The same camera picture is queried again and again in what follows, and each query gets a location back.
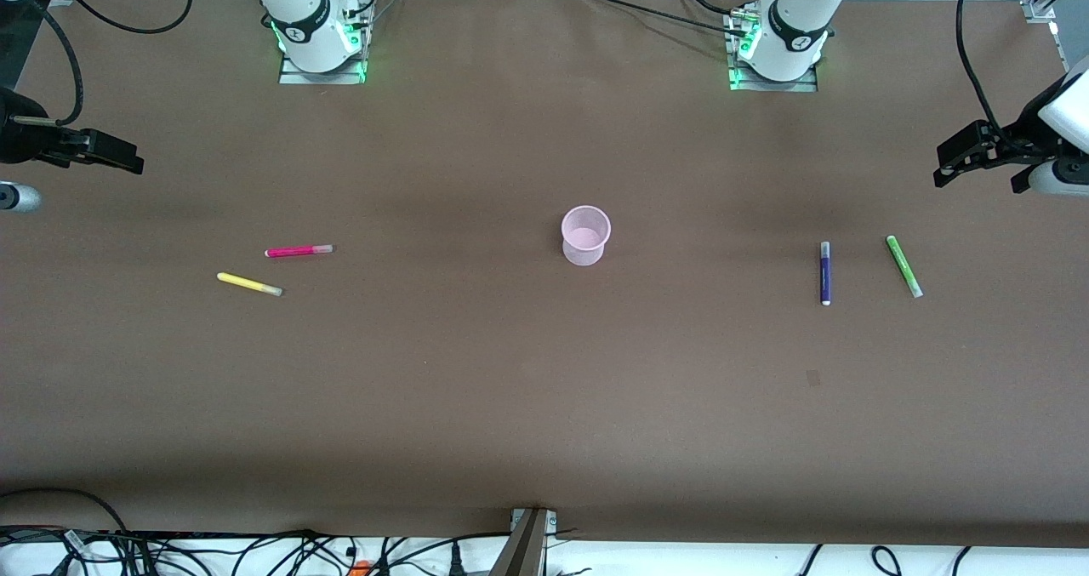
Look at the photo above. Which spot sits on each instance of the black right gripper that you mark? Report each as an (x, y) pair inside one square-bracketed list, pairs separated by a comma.
[(24, 138)]

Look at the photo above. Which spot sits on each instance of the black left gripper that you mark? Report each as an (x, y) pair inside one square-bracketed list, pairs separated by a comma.
[(1017, 139)]

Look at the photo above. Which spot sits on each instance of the purple marker pen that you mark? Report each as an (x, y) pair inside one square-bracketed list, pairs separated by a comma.
[(825, 274)]

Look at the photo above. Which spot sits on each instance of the pink marker pen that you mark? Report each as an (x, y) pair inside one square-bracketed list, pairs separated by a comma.
[(298, 251)]

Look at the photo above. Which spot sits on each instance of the green marker pen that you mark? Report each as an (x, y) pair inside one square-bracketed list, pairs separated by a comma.
[(903, 265)]

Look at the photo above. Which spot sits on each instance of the yellow marker pen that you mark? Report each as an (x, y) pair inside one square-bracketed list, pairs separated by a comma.
[(247, 283)]

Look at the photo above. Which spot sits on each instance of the translucent pink plastic cup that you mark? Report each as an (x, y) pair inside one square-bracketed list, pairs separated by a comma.
[(587, 248)]

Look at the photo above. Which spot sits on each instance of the brown camera mount post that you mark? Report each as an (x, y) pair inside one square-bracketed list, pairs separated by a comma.
[(523, 550)]

